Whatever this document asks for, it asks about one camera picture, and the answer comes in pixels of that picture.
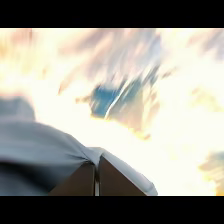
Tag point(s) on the blue T-shirt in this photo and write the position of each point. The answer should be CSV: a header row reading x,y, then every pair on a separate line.
x,y
36,150

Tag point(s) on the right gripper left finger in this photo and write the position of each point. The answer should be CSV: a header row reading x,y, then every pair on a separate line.
x,y
81,181

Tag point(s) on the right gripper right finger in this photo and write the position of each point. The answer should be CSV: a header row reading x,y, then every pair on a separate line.
x,y
115,181

